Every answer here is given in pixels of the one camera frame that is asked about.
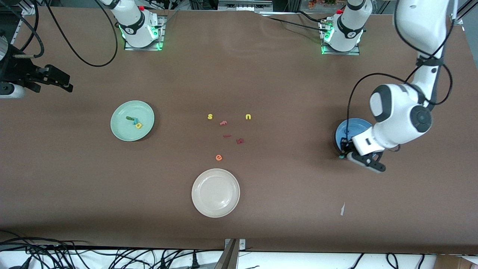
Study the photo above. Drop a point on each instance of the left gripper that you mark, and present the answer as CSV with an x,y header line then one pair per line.
x,y
344,145

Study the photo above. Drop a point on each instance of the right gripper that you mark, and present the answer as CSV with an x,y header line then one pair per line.
x,y
16,70

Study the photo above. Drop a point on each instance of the blue plate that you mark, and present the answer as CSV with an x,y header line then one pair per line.
x,y
353,129

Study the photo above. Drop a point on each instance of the small grey paper scrap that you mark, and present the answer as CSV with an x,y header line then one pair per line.
x,y
342,210

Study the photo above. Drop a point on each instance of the green plate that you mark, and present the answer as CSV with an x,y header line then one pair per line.
x,y
123,129

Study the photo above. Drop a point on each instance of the brown paper table cover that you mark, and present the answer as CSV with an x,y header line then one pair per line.
x,y
239,74

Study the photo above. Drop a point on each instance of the brown cardboard box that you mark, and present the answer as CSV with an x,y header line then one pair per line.
x,y
455,263

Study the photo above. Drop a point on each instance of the beige plate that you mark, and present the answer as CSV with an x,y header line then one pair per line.
x,y
215,192

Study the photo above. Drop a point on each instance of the orange flower decoration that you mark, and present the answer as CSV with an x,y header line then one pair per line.
x,y
321,3

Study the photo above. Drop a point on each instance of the grey metal beam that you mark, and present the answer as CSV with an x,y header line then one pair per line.
x,y
227,259

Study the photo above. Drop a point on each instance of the grey metal equipment box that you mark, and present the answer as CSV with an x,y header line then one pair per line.
x,y
244,4

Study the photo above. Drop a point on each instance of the black power plug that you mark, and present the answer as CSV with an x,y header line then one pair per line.
x,y
163,263
194,262

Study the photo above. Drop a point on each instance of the aluminium frame profile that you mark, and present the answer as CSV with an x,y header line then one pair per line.
x,y
460,16
29,10

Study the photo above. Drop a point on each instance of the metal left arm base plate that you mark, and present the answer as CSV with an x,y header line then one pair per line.
x,y
336,52

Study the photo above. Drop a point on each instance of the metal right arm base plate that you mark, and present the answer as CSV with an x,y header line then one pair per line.
x,y
160,33

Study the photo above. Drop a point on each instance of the metal table edge bracket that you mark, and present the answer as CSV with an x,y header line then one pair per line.
x,y
242,244

